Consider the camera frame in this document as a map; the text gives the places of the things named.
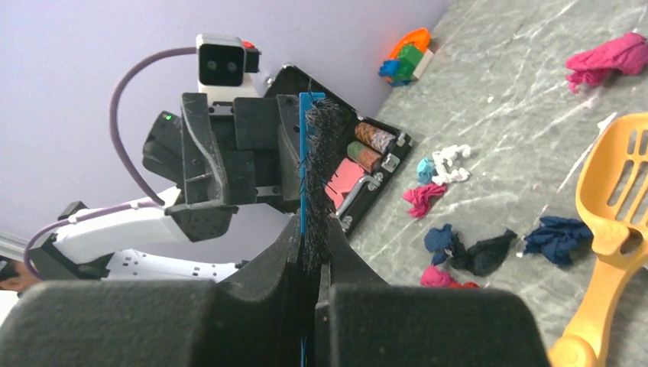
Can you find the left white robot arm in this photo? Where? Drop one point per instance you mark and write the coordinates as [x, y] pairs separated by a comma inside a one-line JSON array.
[[105, 243]]

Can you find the black paper scrap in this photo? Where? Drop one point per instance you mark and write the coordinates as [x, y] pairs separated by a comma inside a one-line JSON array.
[[484, 257]]

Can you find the orange blue green toy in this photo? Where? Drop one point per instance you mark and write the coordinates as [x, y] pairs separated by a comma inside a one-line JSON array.
[[409, 59]]

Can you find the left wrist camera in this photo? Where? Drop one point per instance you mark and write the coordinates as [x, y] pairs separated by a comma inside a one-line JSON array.
[[226, 65]]

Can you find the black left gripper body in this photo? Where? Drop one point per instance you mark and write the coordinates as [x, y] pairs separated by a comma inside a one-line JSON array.
[[223, 155]]

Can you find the large magenta paper scrap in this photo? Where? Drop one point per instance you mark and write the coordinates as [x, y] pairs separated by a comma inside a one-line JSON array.
[[626, 54]]

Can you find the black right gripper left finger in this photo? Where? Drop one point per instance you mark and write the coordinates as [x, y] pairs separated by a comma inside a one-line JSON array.
[[249, 319]]

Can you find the cyan paper scrap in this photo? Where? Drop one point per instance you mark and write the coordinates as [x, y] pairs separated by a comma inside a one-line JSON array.
[[425, 171]]

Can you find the navy scrap by brush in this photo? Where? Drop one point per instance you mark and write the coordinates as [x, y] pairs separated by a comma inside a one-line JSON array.
[[441, 243]]

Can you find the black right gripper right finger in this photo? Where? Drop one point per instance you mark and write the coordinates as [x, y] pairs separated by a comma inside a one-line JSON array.
[[361, 320]]

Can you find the pink paper scrap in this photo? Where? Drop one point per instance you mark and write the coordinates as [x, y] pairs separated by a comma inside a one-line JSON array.
[[433, 276]]

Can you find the orange blue chip roll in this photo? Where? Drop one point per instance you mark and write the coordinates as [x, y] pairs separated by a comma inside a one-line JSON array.
[[374, 137]]

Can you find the red paper scrap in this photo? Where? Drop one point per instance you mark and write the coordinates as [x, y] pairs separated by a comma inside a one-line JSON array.
[[467, 284]]

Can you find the white paper scrap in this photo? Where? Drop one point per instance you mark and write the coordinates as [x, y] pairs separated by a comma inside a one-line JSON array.
[[447, 171]]

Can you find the crumpled navy paper scrap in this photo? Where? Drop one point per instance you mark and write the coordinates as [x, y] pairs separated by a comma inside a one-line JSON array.
[[556, 238]]

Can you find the blue hand brush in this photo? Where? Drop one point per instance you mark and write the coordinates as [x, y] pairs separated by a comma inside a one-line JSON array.
[[316, 111]]

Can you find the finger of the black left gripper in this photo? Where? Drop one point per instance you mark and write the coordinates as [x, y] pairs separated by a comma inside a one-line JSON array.
[[288, 139], [203, 174]]

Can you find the yellow slotted scoop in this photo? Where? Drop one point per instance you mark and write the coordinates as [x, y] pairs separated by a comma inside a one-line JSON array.
[[608, 198]]

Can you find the black poker chip case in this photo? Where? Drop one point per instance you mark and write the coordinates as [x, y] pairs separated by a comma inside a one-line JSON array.
[[291, 80]]

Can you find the pink card stack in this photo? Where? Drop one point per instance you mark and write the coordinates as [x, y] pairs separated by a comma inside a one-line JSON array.
[[343, 180]]

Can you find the green red chip roll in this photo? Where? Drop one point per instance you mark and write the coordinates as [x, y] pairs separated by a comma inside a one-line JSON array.
[[365, 157]]

